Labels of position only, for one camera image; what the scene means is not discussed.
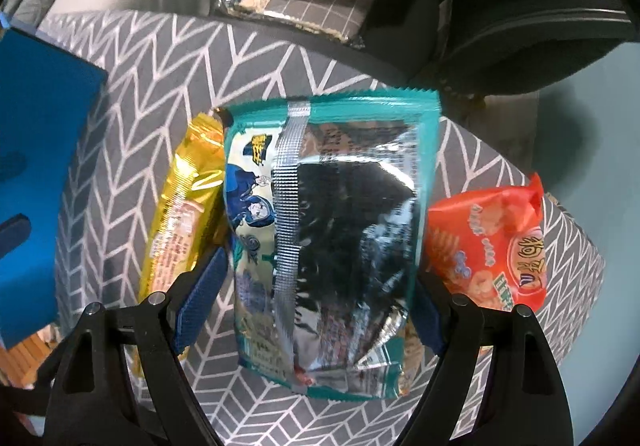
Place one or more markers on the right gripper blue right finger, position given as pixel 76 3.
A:
pixel 426 319

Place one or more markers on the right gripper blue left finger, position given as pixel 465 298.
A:
pixel 197 292

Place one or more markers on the yellow biscuit bar pack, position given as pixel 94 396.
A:
pixel 189 218

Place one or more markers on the red cracker snack bag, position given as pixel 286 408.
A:
pixel 488 244

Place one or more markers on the teal silver snack bag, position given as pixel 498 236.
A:
pixel 326 198

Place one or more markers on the blue cardboard box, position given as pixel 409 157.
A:
pixel 46 96

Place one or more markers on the grey checked seat cushion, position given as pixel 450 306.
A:
pixel 339 20

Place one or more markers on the black office chair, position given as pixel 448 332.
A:
pixel 476 47

